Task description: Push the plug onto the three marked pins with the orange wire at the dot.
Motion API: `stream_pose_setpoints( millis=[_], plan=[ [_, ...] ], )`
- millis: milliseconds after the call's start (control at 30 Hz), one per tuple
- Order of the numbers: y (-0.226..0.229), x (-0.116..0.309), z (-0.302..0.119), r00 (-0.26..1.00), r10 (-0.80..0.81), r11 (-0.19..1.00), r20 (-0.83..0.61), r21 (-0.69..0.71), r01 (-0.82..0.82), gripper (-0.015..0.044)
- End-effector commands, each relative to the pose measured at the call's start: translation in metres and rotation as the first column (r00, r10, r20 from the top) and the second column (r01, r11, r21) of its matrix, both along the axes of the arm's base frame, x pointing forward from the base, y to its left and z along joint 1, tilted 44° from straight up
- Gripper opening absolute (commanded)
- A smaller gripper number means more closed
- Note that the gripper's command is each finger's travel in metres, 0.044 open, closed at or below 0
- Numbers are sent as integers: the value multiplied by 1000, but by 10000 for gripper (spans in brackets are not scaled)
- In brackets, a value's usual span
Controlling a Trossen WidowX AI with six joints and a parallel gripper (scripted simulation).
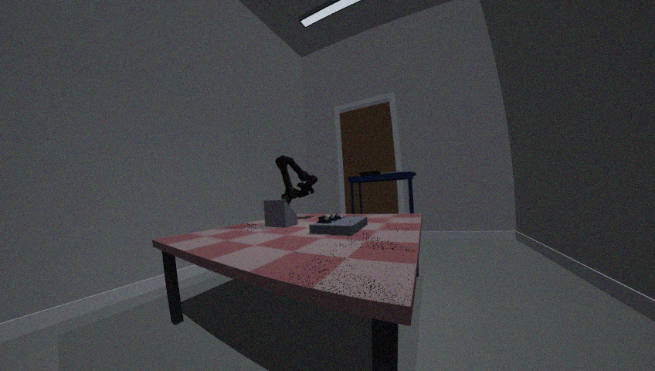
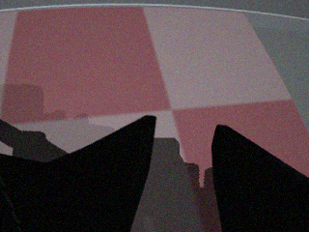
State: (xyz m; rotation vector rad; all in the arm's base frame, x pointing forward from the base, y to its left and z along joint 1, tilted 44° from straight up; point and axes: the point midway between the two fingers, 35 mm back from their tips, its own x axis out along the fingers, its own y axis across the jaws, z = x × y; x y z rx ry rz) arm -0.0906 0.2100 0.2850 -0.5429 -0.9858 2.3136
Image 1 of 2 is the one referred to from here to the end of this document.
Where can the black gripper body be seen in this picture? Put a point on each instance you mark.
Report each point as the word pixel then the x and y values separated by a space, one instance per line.
pixel 304 191

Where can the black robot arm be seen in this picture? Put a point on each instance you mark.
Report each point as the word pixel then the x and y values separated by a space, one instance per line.
pixel 290 191

